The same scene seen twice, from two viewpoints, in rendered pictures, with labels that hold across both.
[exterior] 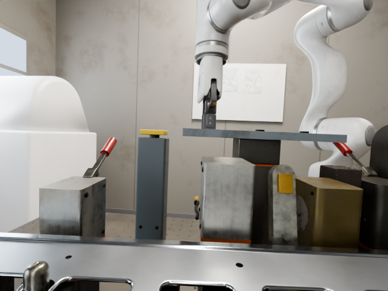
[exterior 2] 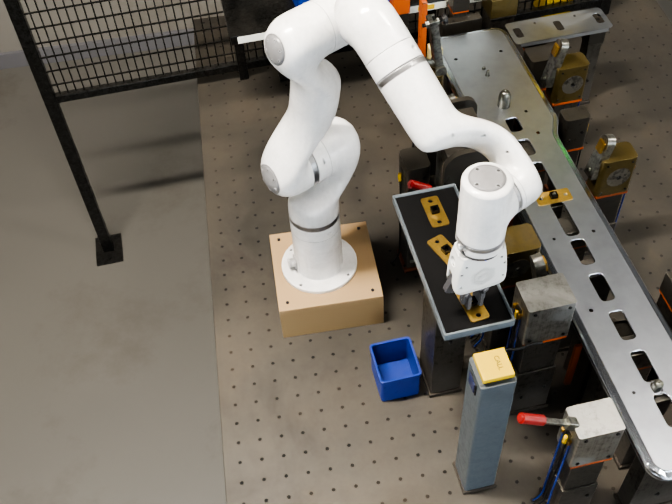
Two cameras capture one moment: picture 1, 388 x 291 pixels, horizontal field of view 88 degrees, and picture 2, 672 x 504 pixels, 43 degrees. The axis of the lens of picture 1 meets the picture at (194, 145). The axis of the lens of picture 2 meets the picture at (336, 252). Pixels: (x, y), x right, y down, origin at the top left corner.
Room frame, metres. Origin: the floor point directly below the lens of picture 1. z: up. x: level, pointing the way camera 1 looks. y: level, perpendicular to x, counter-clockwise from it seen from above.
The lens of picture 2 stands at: (0.93, 0.86, 2.49)
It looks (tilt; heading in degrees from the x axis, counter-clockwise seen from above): 50 degrees down; 260
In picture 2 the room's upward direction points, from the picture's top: 4 degrees counter-clockwise
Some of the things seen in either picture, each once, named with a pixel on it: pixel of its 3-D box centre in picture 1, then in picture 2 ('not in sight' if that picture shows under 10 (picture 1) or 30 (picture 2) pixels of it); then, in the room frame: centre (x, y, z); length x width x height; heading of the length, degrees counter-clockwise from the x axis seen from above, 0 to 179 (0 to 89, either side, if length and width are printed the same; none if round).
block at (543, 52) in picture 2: not in sight; (540, 91); (-0.03, -0.92, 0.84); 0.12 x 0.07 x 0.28; 0
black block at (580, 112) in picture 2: not in sight; (571, 153); (0.00, -0.65, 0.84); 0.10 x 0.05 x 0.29; 0
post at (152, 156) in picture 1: (151, 220); (482, 427); (0.52, 0.10, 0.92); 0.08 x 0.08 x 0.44; 0
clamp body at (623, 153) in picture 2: not in sight; (607, 201); (-0.01, -0.44, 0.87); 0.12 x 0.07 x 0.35; 0
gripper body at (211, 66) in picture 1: (210, 79); (477, 259); (0.52, -0.03, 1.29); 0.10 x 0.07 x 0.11; 6
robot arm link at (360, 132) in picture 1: (339, 152); (321, 170); (0.70, -0.51, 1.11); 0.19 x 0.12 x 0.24; 25
